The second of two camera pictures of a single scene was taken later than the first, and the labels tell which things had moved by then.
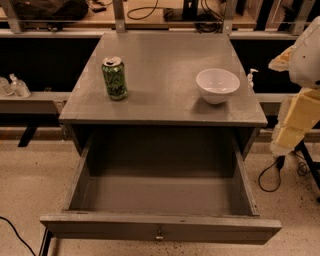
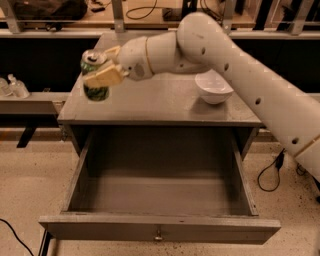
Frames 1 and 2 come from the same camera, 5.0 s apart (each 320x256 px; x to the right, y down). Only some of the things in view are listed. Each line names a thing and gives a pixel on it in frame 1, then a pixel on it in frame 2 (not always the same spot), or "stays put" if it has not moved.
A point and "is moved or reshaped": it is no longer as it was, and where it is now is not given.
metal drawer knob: (159, 235) stays put
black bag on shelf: (51, 10) stays put
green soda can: (115, 77) is moved or reshaped
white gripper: (307, 58) → (133, 59)
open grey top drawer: (161, 184) stays put
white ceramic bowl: (217, 85) stays put
